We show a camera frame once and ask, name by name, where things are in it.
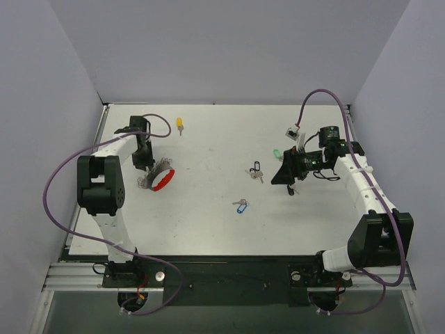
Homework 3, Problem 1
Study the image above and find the black tagged key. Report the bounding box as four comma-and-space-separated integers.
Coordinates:
286, 184, 300, 196

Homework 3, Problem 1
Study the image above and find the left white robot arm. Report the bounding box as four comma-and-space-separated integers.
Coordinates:
77, 116, 154, 287

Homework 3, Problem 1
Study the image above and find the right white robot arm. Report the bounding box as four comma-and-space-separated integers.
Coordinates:
271, 126, 414, 285

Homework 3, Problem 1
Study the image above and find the green tagged key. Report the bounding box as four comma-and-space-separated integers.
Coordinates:
273, 149, 283, 161

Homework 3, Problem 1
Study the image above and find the black carabiner key bunch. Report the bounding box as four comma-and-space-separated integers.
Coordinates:
245, 161, 264, 184

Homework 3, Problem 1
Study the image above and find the yellow tagged key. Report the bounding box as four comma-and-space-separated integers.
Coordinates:
176, 118, 184, 136

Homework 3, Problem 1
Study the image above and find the blue tagged key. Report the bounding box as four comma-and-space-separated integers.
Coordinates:
232, 198, 249, 214

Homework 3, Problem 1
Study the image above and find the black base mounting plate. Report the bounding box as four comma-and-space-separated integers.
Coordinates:
102, 255, 353, 310

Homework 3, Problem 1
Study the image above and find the red handled keyring holder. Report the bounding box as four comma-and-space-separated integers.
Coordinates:
137, 158, 175, 192

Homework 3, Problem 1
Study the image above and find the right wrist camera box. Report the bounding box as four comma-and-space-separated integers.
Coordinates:
285, 126, 305, 149

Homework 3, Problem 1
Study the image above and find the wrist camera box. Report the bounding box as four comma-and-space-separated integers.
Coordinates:
114, 127, 140, 134
285, 126, 305, 149

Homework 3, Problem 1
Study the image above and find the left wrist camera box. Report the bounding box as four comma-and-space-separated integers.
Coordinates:
114, 127, 140, 134

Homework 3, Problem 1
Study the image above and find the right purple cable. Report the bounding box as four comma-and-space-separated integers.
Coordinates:
294, 89, 407, 316

